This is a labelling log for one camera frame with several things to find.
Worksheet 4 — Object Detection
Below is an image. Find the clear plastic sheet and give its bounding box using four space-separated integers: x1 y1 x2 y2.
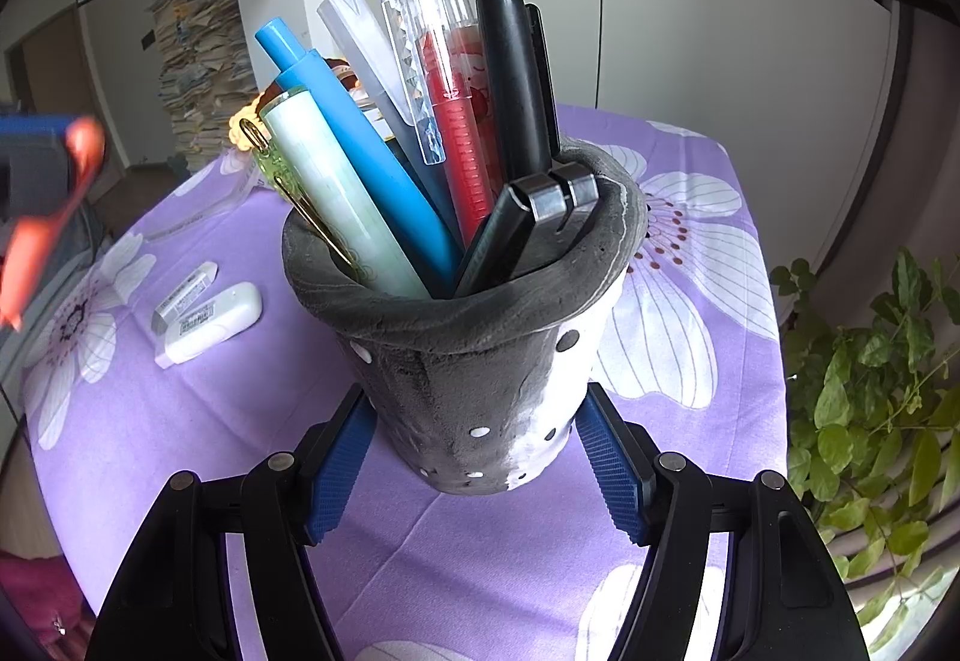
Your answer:
142 170 260 242

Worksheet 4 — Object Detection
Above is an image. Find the brown wooden door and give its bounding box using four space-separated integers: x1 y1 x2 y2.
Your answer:
6 27 95 130

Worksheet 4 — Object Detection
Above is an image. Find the person's maroon clothing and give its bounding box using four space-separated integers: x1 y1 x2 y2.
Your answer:
0 548 87 639

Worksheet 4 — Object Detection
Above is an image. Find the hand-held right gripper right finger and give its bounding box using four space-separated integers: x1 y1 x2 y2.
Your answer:
576 382 871 661

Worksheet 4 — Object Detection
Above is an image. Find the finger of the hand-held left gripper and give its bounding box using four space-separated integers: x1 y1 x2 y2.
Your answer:
0 113 76 142
0 140 82 216

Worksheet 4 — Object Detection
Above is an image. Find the grey dotted pen holder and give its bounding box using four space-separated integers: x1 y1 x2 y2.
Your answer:
281 136 650 495

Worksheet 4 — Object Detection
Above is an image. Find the white correction tape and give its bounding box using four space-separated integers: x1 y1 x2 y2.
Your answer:
163 282 265 366

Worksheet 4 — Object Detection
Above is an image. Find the crochet flower bouquet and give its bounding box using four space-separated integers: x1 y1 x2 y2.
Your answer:
229 57 376 160

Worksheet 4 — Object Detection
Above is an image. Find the clear pen frosted cap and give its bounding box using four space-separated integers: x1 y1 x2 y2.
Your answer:
316 0 417 148

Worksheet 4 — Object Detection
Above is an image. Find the orange pen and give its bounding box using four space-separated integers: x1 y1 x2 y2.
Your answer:
0 115 106 332

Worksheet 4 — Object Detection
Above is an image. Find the pale green pen gold clip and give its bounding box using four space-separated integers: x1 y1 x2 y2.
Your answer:
238 91 428 298

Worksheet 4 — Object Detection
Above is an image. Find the purple floral tablecloth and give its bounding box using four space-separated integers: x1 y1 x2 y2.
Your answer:
21 102 788 661

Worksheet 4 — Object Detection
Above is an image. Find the tall stack of papers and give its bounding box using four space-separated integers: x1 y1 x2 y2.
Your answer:
146 0 248 171

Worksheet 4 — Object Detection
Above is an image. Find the black pen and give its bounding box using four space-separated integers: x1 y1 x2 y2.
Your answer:
476 0 560 186

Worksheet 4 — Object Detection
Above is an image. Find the red pen faceted clear cap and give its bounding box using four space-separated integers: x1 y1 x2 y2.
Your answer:
381 0 505 250

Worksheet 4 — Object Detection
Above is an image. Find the white eraser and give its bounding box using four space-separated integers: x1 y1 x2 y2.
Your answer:
150 260 220 336

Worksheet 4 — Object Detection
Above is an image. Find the green potted plant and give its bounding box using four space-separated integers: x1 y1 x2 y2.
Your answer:
769 247 960 639

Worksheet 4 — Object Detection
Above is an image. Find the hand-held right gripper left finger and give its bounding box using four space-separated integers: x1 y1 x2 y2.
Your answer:
86 383 376 661

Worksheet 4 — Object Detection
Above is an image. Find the black stick with metal cap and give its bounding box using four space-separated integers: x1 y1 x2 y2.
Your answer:
454 160 601 298

